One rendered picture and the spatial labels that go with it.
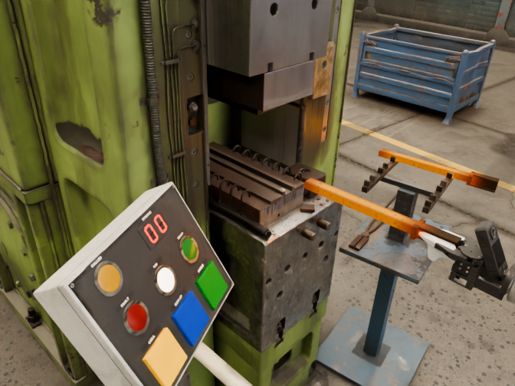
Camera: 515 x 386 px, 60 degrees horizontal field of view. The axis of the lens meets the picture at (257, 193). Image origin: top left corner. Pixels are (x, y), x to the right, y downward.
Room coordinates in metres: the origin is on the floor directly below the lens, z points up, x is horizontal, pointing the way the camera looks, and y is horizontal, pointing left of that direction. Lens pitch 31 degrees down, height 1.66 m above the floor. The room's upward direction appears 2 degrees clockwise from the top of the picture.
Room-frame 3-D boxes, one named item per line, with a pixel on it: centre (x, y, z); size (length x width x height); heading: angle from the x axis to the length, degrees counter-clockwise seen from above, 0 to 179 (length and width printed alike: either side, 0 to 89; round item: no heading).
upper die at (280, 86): (1.27, 0.08, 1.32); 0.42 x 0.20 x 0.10; 47
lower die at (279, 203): (1.27, 0.08, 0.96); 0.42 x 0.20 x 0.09; 47
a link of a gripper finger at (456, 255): (0.79, -0.44, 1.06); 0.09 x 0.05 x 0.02; 50
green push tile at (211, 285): (0.72, 0.09, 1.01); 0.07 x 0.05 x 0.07; 162
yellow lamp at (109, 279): (0.56, 0.24, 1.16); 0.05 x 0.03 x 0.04; 137
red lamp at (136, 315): (0.54, 0.20, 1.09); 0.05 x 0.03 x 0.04; 137
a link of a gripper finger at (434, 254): (0.83, -0.41, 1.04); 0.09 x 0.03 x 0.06; 50
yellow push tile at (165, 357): (0.53, 0.15, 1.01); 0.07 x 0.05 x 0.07; 162
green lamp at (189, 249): (0.73, 0.14, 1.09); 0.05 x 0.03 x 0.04; 137
